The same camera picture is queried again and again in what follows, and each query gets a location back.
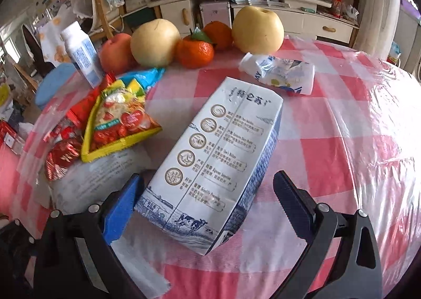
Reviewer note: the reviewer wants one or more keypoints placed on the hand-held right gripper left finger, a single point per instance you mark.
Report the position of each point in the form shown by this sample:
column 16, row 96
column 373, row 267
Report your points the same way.
column 122, row 210

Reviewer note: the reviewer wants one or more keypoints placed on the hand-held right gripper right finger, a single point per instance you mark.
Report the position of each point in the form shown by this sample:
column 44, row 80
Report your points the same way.
column 292, row 206

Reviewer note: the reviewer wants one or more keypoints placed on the white plastic packet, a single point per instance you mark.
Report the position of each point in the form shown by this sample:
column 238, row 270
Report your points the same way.
column 98, row 174

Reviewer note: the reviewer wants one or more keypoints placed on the white blue milk carton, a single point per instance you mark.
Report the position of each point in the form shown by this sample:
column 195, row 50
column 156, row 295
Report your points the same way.
column 210, row 160

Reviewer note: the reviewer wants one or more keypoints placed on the pink checked tablecloth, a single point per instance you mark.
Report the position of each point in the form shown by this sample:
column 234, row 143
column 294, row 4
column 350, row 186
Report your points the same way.
column 329, row 154

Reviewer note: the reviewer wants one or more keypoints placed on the red foil wrapper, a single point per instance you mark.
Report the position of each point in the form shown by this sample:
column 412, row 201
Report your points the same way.
column 64, row 154

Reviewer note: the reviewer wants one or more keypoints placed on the yellow red snack bag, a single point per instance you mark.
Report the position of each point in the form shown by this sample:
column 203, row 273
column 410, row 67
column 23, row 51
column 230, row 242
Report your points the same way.
column 115, row 121

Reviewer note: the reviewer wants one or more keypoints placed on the crumpled white blue wrapper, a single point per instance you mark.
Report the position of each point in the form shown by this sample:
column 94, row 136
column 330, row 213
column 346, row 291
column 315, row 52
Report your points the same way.
column 279, row 71

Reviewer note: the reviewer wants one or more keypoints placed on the blue snack bag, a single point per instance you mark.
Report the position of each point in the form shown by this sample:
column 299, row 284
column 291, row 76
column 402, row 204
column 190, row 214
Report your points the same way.
column 149, row 75

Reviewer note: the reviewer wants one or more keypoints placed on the blue cushioned stool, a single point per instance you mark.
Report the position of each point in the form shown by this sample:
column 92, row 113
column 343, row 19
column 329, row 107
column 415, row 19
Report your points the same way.
column 52, row 85

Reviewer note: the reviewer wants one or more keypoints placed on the red apple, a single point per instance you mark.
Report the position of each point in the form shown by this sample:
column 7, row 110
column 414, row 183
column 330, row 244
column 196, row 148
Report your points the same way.
column 115, row 53

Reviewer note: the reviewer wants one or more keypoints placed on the small white plastic bottle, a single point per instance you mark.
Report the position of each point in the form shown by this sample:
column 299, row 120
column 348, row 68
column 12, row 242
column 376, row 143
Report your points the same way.
column 80, row 55

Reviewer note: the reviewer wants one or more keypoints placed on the yellow pear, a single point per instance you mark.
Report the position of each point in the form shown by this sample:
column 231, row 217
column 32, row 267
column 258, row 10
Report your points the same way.
column 154, row 42
column 256, row 30

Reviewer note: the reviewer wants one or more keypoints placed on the tangerine with green leaf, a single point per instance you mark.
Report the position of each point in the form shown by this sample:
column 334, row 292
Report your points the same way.
column 194, row 52

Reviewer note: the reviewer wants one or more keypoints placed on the orange print table cover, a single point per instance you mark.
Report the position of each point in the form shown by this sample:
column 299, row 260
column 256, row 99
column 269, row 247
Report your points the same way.
column 54, row 45

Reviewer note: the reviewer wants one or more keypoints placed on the white TV cabinet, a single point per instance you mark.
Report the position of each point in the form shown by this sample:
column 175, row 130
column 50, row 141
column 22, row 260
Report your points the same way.
column 329, row 27

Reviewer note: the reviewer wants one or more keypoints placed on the orange tangerine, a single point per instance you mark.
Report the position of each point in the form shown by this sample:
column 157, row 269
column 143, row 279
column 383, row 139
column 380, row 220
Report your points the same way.
column 218, row 34

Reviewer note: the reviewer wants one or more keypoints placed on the wooden chair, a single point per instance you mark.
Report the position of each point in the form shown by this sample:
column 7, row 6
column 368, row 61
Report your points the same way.
column 98, row 9

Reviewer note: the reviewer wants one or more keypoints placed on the pink storage box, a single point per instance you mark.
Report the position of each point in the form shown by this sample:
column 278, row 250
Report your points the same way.
column 213, row 14

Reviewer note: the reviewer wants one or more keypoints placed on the white curtain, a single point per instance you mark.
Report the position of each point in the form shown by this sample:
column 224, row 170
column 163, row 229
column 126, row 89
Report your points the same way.
column 378, row 6

